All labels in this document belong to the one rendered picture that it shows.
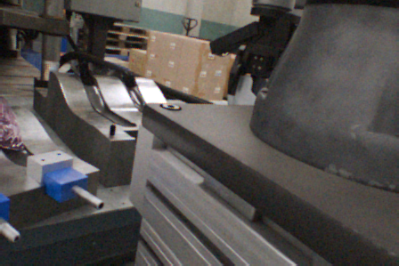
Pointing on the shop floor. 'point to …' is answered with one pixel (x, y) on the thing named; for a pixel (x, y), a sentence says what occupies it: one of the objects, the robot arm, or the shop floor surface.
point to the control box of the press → (102, 2)
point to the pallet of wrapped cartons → (185, 65)
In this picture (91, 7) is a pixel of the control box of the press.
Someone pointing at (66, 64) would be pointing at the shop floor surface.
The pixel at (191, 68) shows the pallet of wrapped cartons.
